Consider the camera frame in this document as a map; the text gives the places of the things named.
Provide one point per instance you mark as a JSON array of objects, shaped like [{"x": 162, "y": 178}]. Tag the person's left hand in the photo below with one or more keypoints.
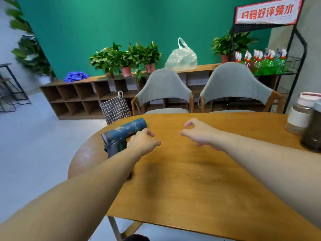
[{"x": 141, "y": 144}]

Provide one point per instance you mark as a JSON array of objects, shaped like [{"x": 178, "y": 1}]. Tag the glass jar with white lid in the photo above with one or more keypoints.
[{"x": 299, "y": 115}]

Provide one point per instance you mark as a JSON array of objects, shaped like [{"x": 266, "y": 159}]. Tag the tall black metal display rack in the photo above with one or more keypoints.
[{"x": 293, "y": 60}]

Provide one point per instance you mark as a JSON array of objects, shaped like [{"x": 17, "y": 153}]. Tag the green potted plant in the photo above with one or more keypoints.
[
  {"x": 149, "y": 56},
  {"x": 126, "y": 70},
  {"x": 225, "y": 45},
  {"x": 105, "y": 60}
]

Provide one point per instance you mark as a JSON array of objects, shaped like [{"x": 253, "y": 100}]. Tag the red and white sign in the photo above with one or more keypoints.
[{"x": 267, "y": 11}]

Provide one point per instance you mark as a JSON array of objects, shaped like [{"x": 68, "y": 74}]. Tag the person's right fingers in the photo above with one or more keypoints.
[{"x": 189, "y": 133}]

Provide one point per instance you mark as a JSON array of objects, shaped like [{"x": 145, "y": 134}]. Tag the grey chair with wooden legs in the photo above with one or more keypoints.
[
  {"x": 235, "y": 82},
  {"x": 163, "y": 87}
]

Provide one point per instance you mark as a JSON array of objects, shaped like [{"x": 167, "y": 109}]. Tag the person's left fingers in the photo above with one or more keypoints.
[{"x": 150, "y": 133}]

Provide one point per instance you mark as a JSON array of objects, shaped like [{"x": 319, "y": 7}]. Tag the black grid pattern tote bag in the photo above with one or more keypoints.
[{"x": 115, "y": 110}]

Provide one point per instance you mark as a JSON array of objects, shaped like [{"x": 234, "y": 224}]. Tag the large plant in white pot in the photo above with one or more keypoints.
[{"x": 30, "y": 52}]

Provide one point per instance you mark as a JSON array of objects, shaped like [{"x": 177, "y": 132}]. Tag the person's right hand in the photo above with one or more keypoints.
[{"x": 205, "y": 135}]

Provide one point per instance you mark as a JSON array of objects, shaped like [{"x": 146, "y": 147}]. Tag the long wooden cubby shelf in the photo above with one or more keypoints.
[{"x": 75, "y": 95}]

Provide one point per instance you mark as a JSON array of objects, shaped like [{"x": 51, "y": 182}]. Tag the row of green spray bottles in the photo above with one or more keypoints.
[{"x": 265, "y": 63}]

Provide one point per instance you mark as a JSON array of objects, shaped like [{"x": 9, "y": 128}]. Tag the blue crumpled cloth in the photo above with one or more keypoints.
[{"x": 75, "y": 76}]

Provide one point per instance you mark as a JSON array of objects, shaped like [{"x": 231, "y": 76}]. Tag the dark glass jar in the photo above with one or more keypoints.
[{"x": 313, "y": 133}]

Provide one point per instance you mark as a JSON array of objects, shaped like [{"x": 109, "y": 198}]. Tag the person's right forearm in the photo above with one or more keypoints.
[{"x": 270, "y": 168}]

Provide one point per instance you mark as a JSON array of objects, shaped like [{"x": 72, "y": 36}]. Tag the person's left forearm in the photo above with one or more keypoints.
[{"x": 75, "y": 198}]

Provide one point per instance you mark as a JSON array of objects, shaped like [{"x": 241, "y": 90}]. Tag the wooden table legs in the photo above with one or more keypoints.
[{"x": 122, "y": 229}]

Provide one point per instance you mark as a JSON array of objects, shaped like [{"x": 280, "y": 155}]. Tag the translucent plastic bag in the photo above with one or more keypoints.
[{"x": 181, "y": 58}]

